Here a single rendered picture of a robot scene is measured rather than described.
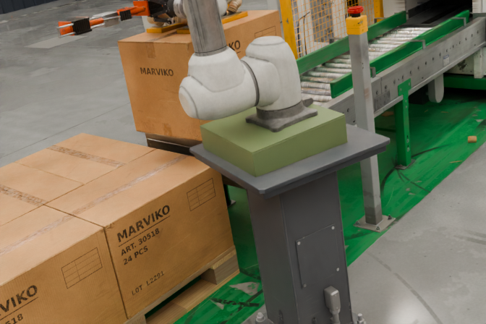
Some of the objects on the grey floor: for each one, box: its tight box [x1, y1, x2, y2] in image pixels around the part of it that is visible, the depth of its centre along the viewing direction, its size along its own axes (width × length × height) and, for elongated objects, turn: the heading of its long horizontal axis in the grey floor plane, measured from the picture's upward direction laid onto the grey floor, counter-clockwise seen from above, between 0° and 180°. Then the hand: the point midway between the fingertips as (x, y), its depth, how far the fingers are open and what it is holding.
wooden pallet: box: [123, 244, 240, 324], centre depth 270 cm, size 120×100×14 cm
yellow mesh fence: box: [274, 0, 384, 59], centre depth 406 cm, size 117×10×210 cm, turn 160°
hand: (146, 6), depth 248 cm, fingers closed on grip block, 4 cm apart
